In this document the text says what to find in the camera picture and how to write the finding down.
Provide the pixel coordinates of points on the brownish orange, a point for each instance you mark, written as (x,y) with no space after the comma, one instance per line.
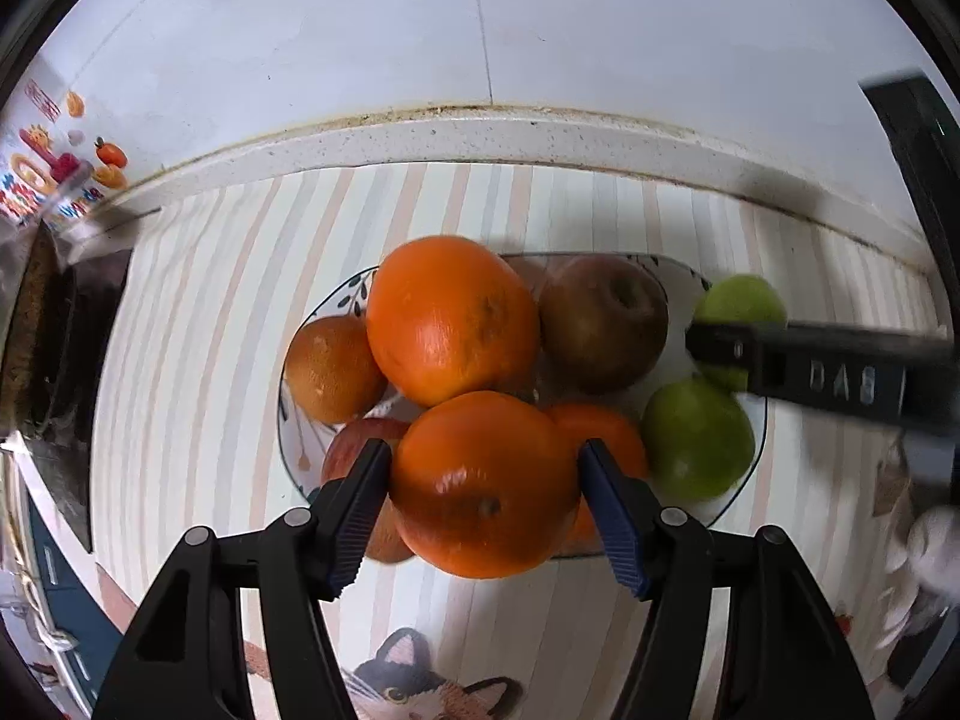
(330,371)

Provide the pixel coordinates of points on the black glass cooktop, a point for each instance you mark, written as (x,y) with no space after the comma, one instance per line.
(90,457)

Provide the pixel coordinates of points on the large orange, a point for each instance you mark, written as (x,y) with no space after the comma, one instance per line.
(450,315)

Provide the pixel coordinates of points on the small orange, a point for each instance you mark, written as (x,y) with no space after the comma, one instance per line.
(480,480)
(607,427)

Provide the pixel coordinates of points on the striped cat print table mat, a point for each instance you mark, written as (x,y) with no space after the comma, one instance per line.
(225,315)

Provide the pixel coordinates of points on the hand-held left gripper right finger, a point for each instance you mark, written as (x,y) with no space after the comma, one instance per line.
(611,517)

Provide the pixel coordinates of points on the reddish green apple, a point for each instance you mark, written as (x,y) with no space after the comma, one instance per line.
(600,322)

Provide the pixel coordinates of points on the floral oval ceramic plate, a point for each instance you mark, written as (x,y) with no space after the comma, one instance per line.
(300,465)

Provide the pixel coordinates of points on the blue kitchen cabinet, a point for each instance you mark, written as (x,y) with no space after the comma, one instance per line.
(67,615)

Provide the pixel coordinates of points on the red apple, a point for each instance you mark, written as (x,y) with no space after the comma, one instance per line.
(352,442)

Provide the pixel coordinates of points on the colourful wall sticker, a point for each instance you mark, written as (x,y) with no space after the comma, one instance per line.
(37,165)

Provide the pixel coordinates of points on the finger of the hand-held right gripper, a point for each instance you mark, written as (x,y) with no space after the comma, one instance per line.
(724,351)

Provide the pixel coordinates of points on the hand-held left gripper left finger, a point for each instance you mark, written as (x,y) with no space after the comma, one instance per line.
(360,517)

